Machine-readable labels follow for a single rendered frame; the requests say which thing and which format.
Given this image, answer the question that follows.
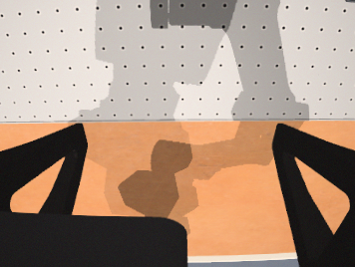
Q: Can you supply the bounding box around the grey perforated base plate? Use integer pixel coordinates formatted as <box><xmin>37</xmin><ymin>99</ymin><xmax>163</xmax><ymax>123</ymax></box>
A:
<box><xmin>0</xmin><ymin>0</ymin><xmax>355</xmax><ymax>124</ymax></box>

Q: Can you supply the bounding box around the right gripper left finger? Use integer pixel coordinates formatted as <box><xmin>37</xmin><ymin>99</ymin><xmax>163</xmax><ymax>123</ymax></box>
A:
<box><xmin>0</xmin><ymin>123</ymin><xmax>88</xmax><ymax>215</ymax></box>

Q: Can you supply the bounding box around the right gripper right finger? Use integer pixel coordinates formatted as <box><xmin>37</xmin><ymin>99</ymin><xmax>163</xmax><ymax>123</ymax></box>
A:
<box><xmin>272</xmin><ymin>124</ymin><xmax>355</xmax><ymax>267</ymax></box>

